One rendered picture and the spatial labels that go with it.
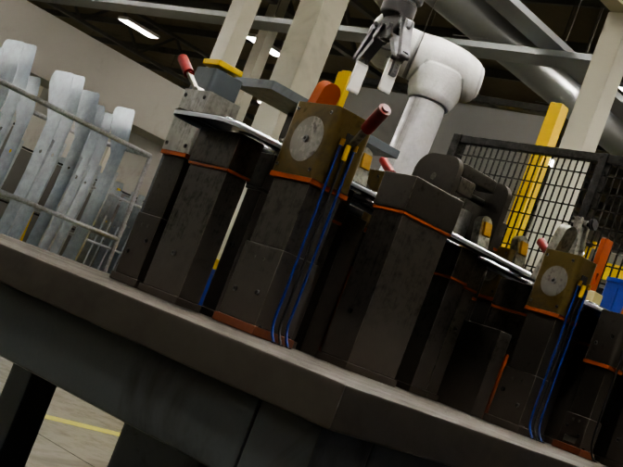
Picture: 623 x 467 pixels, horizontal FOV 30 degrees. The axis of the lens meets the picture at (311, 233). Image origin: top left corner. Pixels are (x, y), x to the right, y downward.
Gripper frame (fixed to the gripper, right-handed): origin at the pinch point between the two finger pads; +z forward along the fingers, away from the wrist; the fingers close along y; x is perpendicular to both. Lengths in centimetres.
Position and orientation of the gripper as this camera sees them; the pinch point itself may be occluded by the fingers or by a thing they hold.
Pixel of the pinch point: (368, 87)
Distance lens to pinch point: 252.6
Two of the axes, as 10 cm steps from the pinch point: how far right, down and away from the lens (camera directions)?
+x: 8.2, 3.5, 4.6
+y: 4.6, 1.0, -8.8
